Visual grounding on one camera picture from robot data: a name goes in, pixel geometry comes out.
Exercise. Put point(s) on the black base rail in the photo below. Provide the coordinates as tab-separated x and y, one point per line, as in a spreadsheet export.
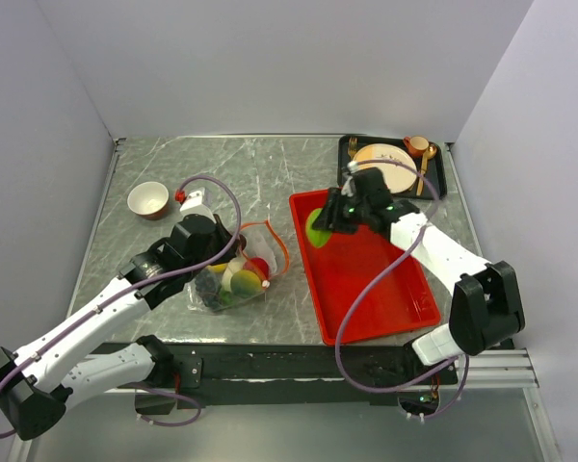
226	374

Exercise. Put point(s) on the gold spoon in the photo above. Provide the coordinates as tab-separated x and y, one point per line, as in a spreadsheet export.
428	154

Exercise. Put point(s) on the green orange fruit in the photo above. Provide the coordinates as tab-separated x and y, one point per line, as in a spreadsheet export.
246	283

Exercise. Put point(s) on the gold fork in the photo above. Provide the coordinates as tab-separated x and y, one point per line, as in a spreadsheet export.
352	147

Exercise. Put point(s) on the clear zip bag orange zipper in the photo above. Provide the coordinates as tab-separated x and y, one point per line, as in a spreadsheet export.
258	239

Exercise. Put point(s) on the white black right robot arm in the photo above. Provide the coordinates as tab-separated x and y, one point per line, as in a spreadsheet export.
486	303

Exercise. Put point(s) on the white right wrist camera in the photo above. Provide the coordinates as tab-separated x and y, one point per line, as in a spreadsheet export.
349	187

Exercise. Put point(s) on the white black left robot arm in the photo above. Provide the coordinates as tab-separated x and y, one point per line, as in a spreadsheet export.
41	381

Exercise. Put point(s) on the orange cup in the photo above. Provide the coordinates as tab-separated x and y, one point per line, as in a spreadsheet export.
416	146

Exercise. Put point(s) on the white brown bowl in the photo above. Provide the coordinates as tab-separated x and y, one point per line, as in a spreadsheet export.
149	200

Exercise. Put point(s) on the yellow pear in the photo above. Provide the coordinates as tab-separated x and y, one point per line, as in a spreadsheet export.
219	268

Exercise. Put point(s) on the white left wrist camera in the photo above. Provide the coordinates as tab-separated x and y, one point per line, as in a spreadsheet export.
195	202

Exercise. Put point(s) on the cream orange plate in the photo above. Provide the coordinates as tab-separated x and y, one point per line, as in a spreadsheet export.
397	167

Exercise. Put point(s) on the red plastic tray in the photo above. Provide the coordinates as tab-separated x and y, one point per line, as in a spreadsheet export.
338	271

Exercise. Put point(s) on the green leaf vegetable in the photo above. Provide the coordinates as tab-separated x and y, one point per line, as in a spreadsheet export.
317	238

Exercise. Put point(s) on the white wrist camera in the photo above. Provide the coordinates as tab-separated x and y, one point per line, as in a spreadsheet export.
195	202
349	187

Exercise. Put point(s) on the black grape bunch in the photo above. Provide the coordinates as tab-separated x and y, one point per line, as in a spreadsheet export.
208	288

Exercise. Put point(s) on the white radish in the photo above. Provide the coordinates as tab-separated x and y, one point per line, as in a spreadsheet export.
233	266

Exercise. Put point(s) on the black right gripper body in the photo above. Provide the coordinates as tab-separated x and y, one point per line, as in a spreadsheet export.
354	210

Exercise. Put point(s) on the red apple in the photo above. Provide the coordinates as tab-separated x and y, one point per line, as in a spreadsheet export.
259	266

